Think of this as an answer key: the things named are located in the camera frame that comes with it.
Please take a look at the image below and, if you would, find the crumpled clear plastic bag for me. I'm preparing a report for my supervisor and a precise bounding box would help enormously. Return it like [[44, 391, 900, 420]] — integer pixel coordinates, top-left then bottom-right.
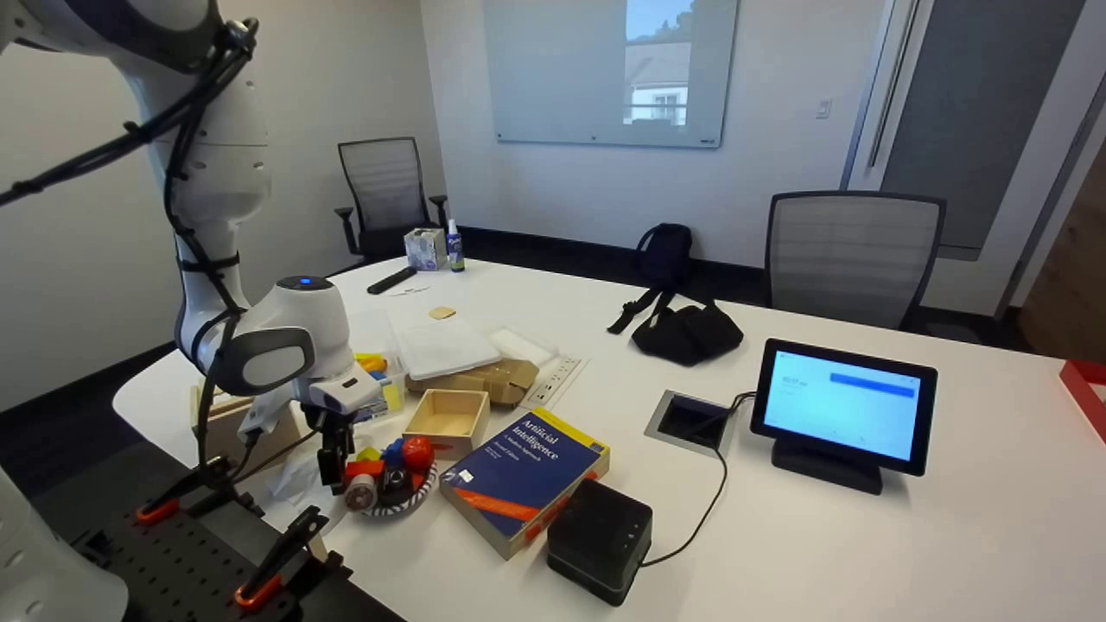
[[247, 439, 351, 525]]

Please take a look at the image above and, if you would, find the brown paper bag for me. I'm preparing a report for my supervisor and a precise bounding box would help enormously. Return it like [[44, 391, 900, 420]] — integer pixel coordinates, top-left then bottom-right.
[[401, 356, 543, 413]]

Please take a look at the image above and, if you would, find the white folded cloth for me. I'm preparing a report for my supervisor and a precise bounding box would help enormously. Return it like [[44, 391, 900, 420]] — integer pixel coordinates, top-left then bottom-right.
[[385, 298, 557, 384]]

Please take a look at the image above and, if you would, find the clear plastic container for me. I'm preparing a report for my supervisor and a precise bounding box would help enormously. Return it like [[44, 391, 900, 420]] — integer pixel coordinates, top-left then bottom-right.
[[344, 341, 415, 418]]

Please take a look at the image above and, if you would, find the tissue box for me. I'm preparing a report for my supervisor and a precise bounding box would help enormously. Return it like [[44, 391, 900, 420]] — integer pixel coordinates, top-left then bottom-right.
[[401, 224, 449, 276]]

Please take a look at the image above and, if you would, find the black tablet screen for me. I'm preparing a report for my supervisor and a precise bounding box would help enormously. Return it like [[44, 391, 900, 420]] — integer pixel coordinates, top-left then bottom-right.
[[746, 334, 941, 481]]

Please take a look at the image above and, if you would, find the table cable port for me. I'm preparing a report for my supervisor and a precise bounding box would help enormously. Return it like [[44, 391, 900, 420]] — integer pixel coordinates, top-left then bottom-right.
[[645, 387, 738, 454]]

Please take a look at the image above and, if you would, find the red round wooden block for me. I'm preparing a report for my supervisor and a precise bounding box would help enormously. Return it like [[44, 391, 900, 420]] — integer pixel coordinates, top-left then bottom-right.
[[397, 436, 441, 472]]

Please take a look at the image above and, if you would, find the black perforated mounting board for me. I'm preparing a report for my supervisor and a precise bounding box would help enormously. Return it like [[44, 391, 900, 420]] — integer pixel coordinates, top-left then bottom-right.
[[65, 459, 410, 622]]

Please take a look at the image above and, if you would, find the small spray bottle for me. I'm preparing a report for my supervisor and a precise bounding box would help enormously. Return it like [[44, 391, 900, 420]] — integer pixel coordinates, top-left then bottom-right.
[[442, 215, 468, 276]]

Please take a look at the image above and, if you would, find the wooden shape sorter box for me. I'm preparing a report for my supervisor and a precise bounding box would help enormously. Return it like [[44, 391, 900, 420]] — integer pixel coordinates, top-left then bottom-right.
[[196, 391, 314, 475]]

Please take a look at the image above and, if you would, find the thin black cable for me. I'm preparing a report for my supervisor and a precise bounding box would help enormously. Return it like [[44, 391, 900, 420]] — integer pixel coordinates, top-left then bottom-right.
[[638, 391, 763, 571]]

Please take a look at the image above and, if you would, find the black white patterned bowl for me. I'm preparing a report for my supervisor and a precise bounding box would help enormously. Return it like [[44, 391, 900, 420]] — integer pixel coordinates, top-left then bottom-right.
[[340, 442, 442, 522]]

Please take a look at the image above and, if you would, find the glass wall whiteboard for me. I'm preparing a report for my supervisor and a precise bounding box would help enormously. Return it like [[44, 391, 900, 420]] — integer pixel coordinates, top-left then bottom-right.
[[476, 0, 742, 154]]

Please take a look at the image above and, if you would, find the black strap bag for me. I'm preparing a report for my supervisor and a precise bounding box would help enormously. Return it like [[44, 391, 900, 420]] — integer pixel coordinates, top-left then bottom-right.
[[605, 217, 746, 371]]

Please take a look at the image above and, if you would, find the white cylinder block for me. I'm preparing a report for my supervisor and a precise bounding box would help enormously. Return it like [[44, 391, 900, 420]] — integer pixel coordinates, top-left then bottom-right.
[[347, 472, 385, 511]]

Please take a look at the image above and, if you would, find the black orange bar clamp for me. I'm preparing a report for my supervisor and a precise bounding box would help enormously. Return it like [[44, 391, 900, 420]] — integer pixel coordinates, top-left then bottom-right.
[[128, 454, 253, 533], [227, 505, 351, 614]]

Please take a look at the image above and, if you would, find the black tablet stand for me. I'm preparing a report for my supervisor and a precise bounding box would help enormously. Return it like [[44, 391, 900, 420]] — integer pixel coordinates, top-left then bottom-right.
[[768, 439, 889, 498]]

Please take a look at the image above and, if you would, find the grey mesh office chair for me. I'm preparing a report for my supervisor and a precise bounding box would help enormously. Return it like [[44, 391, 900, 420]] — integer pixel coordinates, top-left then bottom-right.
[[762, 187, 950, 331], [331, 130, 452, 266]]

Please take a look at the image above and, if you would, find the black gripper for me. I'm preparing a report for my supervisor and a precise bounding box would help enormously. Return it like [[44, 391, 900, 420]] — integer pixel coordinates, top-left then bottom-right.
[[304, 394, 357, 492]]

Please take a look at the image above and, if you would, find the black remote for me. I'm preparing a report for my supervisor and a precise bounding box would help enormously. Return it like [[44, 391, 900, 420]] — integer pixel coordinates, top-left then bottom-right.
[[362, 261, 423, 298]]

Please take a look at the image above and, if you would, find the black plastic box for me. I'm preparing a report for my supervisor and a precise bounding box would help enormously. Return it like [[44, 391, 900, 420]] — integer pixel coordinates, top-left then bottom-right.
[[540, 472, 658, 610]]

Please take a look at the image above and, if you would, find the blue book with yellow edge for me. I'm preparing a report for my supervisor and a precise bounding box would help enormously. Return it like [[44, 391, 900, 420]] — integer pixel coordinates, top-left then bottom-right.
[[437, 404, 613, 563]]

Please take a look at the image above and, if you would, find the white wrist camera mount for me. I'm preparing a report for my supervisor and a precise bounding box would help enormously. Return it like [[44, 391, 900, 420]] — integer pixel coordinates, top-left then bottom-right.
[[301, 365, 391, 420]]

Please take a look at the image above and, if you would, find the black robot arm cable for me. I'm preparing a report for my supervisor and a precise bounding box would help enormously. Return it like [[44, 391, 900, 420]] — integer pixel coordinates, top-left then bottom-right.
[[0, 18, 262, 466]]

